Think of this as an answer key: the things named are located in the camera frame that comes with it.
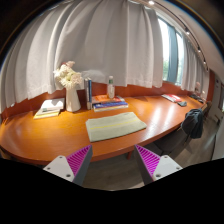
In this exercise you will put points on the white flower bouquet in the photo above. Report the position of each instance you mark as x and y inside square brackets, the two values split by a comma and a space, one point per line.
[66, 76]

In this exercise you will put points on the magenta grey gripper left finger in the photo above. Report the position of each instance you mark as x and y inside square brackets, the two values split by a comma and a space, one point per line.
[73, 167]

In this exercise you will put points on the flat stacked books orange blue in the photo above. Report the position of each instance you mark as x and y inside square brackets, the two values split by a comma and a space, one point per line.
[104, 103]

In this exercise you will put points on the right white curtain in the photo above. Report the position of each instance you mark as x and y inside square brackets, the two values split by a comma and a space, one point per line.
[195, 77]

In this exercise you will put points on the folded grey-green towel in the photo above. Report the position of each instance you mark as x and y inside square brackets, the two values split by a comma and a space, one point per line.
[113, 126]

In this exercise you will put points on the upright blue and white books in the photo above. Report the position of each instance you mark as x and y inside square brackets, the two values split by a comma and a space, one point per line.
[88, 92]

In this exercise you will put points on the red magazine on desk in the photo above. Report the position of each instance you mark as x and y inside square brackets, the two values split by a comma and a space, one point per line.
[172, 98]

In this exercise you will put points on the large white curtain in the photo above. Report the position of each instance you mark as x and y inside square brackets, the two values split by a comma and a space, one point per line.
[103, 38]

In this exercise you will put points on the chair with dark jacket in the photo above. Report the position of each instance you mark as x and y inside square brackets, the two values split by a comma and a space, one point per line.
[191, 128]

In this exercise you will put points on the white ceramic vase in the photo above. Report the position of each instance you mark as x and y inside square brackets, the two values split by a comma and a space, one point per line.
[72, 100]

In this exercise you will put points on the dark small object on desk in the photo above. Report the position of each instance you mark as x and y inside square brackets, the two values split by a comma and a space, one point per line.
[182, 104]

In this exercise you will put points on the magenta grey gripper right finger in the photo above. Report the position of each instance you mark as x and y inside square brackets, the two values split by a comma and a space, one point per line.
[152, 166]

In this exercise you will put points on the clear plastic water bottle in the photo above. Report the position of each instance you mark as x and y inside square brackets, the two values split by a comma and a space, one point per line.
[111, 88]

